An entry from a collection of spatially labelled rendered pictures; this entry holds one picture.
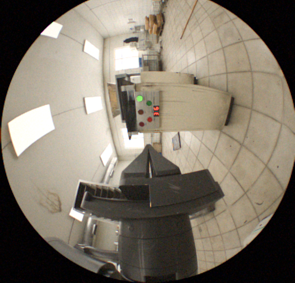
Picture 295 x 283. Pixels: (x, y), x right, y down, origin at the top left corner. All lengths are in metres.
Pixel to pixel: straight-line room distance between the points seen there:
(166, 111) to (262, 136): 0.73
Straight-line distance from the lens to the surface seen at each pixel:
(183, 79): 1.33
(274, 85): 0.82
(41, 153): 2.40
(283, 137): 0.78
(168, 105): 0.55
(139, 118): 0.53
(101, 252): 0.57
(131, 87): 0.50
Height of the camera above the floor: 0.77
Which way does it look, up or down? level
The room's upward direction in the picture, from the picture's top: 93 degrees counter-clockwise
